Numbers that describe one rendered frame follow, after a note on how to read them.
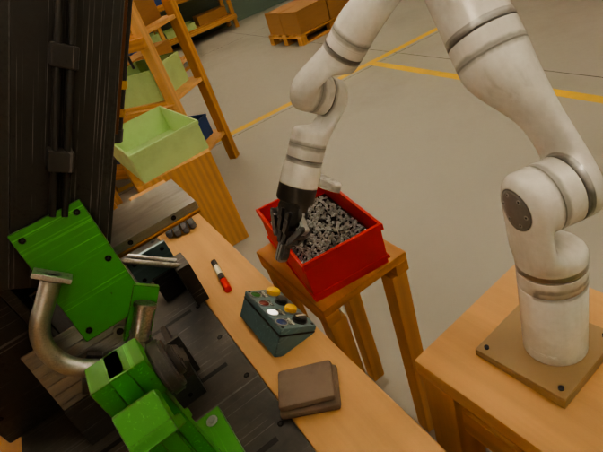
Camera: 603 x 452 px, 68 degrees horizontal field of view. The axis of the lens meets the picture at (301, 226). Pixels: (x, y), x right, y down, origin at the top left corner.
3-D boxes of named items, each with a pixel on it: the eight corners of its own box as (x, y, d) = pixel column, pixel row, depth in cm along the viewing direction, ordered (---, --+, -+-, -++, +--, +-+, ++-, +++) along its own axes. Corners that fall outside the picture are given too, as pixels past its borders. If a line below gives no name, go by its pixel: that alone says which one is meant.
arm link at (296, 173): (342, 194, 86) (350, 162, 85) (294, 189, 80) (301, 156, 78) (316, 181, 93) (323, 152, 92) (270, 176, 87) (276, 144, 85)
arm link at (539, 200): (536, 195, 51) (543, 302, 60) (609, 162, 51) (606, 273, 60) (487, 168, 59) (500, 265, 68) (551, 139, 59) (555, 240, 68)
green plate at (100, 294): (143, 290, 85) (79, 195, 78) (149, 303, 78) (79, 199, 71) (86, 325, 81) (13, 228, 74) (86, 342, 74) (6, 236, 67)
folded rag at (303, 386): (337, 367, 77) (333, 356, 75) (342, 410, 70) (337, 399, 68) (282, 378, 78) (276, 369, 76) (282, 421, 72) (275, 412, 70)
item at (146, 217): (177, 189, 105) (170, 178, 103) (201, 212, 92) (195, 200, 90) (10, 282, 93) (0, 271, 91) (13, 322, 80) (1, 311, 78)
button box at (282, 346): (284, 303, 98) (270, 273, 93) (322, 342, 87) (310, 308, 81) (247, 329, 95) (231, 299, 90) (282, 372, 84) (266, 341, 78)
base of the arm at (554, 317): (538, 313, 77) (532, 236, 69) (598, 334, 71) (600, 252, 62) (511, 350, 73) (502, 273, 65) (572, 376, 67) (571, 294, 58)
